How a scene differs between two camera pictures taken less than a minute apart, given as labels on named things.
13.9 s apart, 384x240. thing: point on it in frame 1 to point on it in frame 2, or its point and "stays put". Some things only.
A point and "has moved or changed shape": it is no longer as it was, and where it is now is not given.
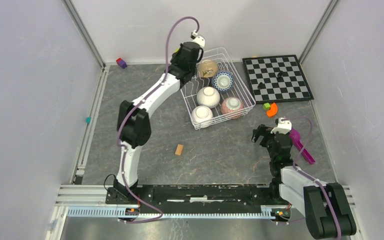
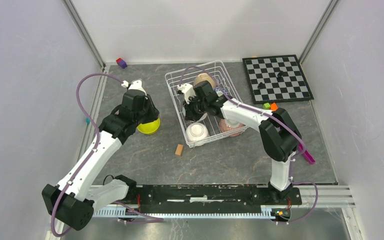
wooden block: [179, 149] stays put
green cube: [266, 106] stays put
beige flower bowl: [207, 68] to [204, 77]
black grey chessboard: [277, 78] stays put
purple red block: [121, 63] stays put
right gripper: [263, 130] to [190, 115]
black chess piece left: [261, 85] stays put
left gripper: [174, 63] to [154, 112]
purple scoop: [295, 139] stays put
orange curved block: [273, 110] stays put
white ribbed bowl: [208, 97] has moved or changed shape
